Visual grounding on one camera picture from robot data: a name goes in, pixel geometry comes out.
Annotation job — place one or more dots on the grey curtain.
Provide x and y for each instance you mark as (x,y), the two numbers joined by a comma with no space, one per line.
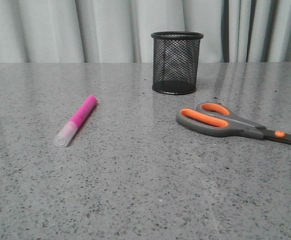
(119,31)

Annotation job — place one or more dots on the grey orange scissors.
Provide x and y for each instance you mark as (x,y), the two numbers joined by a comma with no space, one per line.
(216,120)

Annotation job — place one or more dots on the black mesh pen cup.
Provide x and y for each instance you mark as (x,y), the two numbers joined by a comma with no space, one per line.
(175,61)

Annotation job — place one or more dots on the pink highlighter pen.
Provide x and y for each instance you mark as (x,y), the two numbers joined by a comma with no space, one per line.
(68,131)

